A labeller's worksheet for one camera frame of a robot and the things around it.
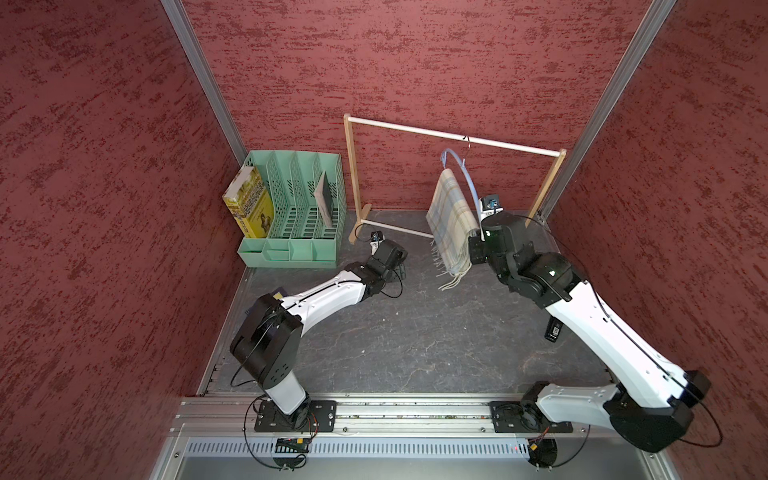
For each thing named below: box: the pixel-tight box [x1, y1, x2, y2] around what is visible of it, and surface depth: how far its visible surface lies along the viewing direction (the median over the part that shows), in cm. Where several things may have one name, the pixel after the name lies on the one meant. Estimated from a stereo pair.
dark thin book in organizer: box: [314, 171, 333, 228], surface depth 107 cm
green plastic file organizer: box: [238, 151, 347, 269], surface depth 105 cm
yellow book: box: [222, 165, 274, 238], surface depth 98 cm
